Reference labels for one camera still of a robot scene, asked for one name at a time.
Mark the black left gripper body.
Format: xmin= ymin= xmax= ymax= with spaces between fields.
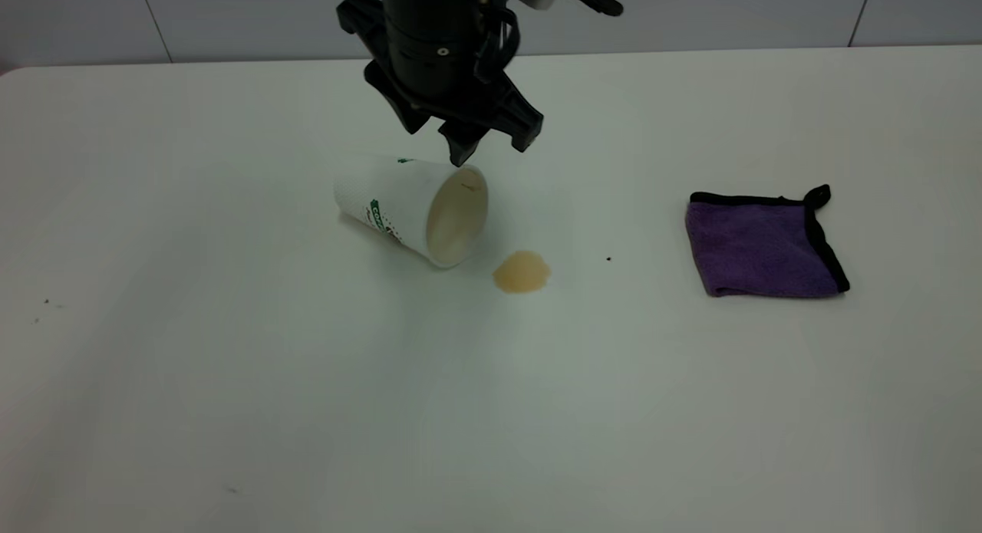
xmin=336 ymin=0 xmax=509 ymax=121

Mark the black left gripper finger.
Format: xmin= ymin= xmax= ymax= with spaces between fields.
xmin=364 ymin=60 xmax=431 ymax=134
xmin=437 ymin=73 xmax=545 ymax=168

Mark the white paper cup green print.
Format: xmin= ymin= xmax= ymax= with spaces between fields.
xmin=334 ymin=154 xmax=489 ymax=270

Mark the purple cloth with black edging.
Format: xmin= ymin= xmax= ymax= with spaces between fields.
xmin=685 ymin=185 xmax=851 ymax=299

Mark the brown coffee spill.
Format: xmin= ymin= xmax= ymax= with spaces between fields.
xmin=493 ymin=250 xmax=552 ymax=294

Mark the black cable loop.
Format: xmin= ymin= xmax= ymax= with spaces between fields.
xmin=474 ymin=4 xmax=522 ymax=84

